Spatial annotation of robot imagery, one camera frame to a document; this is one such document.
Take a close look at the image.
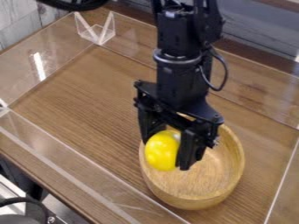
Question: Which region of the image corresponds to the brown wooden bowl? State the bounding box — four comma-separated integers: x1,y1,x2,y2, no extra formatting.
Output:
138,125,245,210

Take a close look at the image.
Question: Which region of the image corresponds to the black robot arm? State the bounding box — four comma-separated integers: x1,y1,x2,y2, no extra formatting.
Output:
134,0,224,171

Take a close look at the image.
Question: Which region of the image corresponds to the yellow lemon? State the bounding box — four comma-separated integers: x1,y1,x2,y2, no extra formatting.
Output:
144,129,181,172

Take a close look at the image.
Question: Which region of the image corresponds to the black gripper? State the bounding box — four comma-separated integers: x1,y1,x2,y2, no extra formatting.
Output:
132,48,225,150

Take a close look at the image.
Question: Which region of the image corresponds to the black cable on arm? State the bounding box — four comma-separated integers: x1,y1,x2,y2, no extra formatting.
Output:
197,47,229,93

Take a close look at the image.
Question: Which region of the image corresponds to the thick black hose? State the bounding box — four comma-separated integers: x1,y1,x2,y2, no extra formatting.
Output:
36,0,112,12

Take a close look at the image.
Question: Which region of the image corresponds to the black cable lower left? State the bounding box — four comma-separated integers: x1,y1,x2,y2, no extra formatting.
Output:
0,197,52,224

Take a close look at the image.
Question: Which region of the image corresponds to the clear acrylic corner bracket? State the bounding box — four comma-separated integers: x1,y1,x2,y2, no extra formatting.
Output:
73,11,116,46

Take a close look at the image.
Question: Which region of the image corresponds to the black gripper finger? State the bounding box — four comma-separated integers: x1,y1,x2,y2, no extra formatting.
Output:
174,129,207,171

